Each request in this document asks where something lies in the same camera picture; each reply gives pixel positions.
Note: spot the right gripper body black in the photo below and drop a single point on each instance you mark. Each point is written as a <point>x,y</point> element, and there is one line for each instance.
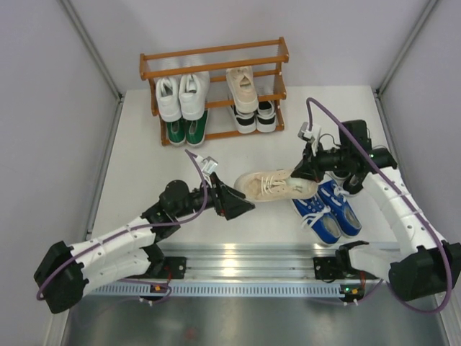
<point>325,160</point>

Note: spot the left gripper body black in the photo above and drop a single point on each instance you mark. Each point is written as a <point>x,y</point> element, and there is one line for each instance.
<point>215,201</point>

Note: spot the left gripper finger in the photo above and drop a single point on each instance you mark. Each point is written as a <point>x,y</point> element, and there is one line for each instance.
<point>224,192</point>
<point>234,208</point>

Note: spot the beige sneaker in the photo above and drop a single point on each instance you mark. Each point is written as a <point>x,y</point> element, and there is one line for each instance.
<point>240,81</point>
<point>274,185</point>

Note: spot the black white sneaker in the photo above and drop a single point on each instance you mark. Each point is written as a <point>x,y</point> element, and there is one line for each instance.
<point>245,122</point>
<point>266,117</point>

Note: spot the green sneaker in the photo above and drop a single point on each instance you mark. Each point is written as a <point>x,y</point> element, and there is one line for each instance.
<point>176,133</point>
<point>195,130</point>

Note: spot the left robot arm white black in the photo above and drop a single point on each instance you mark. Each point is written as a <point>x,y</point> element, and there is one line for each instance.
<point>155,224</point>

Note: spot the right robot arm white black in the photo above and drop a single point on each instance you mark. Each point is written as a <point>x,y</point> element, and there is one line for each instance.
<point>427,264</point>

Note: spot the wooden two-tier shoe rack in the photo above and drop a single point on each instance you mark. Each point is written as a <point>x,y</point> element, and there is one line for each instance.
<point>265,57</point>

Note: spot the black canvas sneaker lower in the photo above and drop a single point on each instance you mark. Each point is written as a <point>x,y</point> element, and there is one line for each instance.
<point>348,182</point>

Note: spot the blue sneaker right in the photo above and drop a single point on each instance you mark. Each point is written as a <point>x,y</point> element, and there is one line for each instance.
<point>335,197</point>

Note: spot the blue sneaker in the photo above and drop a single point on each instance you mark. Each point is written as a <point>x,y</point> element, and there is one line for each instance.
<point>335,197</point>
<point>317,216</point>

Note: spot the blue sneaker left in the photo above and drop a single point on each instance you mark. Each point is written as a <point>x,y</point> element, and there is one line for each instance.
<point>317,216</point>

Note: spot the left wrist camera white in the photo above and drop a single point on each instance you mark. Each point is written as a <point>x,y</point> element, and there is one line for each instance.
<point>207,164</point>

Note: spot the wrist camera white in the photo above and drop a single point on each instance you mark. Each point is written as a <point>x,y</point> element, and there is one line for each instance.
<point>207,164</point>
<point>309,132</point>

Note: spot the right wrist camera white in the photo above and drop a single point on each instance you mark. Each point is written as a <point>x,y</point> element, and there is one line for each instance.
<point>309,132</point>

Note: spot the aluminium mounting rail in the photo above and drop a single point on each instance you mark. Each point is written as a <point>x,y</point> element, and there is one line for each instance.
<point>252,265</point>

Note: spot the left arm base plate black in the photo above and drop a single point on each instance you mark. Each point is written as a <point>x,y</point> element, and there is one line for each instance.
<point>170,268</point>

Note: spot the slotted grey cable duct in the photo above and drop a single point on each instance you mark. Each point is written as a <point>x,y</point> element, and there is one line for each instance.
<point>253,290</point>

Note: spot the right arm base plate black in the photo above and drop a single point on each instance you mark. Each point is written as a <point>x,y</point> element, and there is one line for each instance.
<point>328,270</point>

